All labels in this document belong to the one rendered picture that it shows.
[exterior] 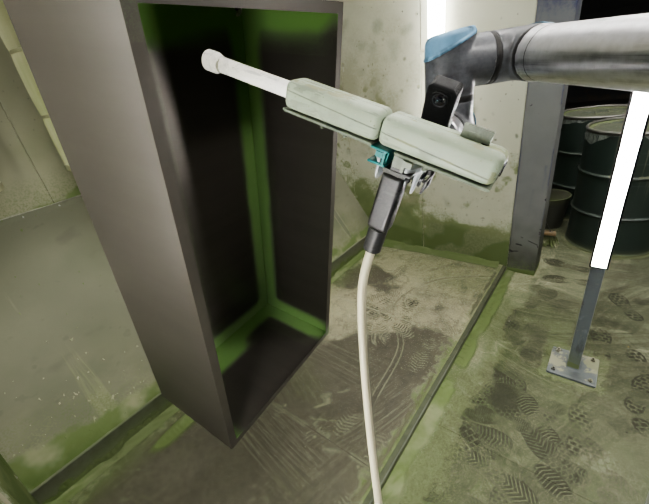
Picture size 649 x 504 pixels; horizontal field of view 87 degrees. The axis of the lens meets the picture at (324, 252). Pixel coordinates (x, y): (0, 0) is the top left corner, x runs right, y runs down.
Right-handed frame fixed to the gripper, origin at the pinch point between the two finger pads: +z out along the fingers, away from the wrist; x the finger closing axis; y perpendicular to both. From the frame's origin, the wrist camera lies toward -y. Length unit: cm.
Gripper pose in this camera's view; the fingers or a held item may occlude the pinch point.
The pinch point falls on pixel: (397, 157)
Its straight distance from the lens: 48.7
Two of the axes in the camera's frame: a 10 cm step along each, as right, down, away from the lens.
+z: -5.1, 4.4, -7.4
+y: -2.2, 7.6, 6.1
